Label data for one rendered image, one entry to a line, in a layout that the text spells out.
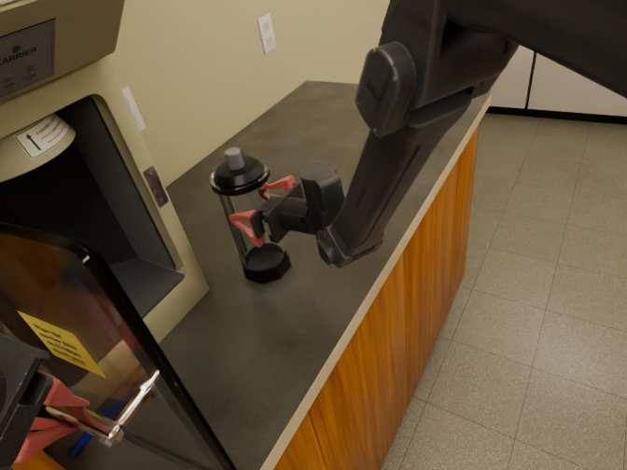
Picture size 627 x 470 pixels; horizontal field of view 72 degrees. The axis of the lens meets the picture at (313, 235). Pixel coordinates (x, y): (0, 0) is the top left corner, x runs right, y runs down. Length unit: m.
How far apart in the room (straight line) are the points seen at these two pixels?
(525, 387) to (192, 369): 1.34
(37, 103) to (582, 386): 1.81
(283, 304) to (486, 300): 1.38
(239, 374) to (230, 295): 0.19
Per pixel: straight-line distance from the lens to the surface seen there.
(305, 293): 0.84
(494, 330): 1.98
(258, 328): 0.80
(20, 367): 0.41
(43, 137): 0.68
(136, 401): 0.45
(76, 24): 0.58
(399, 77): 0.31
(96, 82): 0.68
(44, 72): 0.60
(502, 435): 1.75
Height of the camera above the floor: 1.55
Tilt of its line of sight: 39 degrees down
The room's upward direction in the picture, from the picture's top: 11 degrees counter-clockwise
